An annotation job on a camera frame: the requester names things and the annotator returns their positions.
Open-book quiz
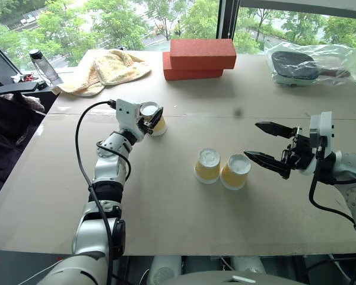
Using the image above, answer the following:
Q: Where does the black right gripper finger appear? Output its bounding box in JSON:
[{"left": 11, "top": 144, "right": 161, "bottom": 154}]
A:
[
  {"left": 255, "top": 121, "right": 295, "bottom": 139},
  {"left": 243, "top": 150, "right": 292, "bottom": 180}
]

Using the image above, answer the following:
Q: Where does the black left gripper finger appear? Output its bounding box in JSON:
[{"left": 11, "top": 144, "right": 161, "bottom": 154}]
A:
[{"left": 148, "top": 107, "right": 164, "bottom": 126}]

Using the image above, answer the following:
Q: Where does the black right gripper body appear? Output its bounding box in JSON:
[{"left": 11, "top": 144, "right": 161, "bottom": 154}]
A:
[{"left": 280, "top": 125, "right": 318, "bottom": 179}]

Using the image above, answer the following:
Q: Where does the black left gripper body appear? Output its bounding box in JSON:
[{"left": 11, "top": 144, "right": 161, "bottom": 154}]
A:
[{"left": 136, "top": 116, "right": 155, "bottom": 136}]

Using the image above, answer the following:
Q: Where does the yellow paper cup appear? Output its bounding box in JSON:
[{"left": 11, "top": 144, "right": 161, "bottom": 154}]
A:
[
  {"left": 138, "top": 101, "right": 168, "bottom": 137},
  {"left": 193, "top": 147, "right": 221, "bottom": 185},
  {"left": 220, "top": 153, "right": 252, "bottom": 191}
]

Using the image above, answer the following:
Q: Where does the red brick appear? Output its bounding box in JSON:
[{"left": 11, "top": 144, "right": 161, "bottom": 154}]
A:
[
  {"left": 169, "top": 38, "right": 237, "bottom": 71},
  {"left": 162, "top": 51, "right": 225, "bottom": 82}
]

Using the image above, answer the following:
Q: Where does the pale yellow towel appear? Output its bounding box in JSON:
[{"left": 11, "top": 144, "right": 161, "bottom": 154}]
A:
[{"left": 51, "top": 48, "right": 153, "bottom": 98}]

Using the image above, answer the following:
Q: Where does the black rounded object in bag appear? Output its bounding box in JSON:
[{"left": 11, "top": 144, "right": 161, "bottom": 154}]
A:
[{"left": 271, "top": 50, "right": 319, "bottom": 81}]

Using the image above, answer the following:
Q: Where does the clear plastic bag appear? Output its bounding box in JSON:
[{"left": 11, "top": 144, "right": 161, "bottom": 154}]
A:
[{"left": 263, "top": 39, "right": 356, "bottom": 88}]

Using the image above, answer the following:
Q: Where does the clear water bottle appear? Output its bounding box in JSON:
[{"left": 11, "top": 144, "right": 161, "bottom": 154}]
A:
[{"left": 28, "top": 48, "right": 61, "bottom": 86}]

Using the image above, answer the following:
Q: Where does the black flat stand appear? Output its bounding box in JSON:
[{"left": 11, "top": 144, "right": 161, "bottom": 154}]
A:
[{"left": 0, "top": 81, "right": 40, "bottom": 96}]

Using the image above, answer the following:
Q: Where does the dark fabric bag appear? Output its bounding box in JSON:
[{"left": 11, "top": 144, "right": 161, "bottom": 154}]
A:
[{"left": 0, "top": 92, "right": 46, "bottom": 186}]

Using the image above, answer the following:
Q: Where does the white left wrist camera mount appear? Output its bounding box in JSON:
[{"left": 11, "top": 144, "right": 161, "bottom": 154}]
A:
[{"left": 115, "top": 99, "right": 145, "bottom": 140}]

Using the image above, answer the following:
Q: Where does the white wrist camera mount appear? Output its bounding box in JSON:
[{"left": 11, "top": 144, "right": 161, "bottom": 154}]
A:
[
  {"left": 303, "top": 111, "right": 335, "bottom": 176},
  {"left": 115, "top": 99, "right": 145, "bottom": 140}
]

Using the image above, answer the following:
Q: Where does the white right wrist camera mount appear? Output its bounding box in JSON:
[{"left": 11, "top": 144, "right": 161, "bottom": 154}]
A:
[{"left": 303, "top": 111, "right": 335, "bottom": 176}]

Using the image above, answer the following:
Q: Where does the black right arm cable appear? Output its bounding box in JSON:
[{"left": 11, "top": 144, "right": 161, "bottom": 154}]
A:
[{"left": 308, "top": 139, "right": 356, "bottom": 230}]

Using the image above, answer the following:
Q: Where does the short black left arm cable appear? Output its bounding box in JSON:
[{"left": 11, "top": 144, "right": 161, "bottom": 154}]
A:
[{"left": 96, "top": 140, "right": 132, "bottom": 182}]

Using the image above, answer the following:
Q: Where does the long black left arm cable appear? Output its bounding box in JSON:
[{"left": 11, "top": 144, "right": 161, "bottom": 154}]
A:
[{"left": 74, "top": 100, "right": 118, "bottom": 285}]

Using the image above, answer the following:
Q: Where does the black window frame post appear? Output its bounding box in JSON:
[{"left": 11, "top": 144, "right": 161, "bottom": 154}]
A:
[{"left": 215, "top": 0, "right": 241, "bottom": 43}]

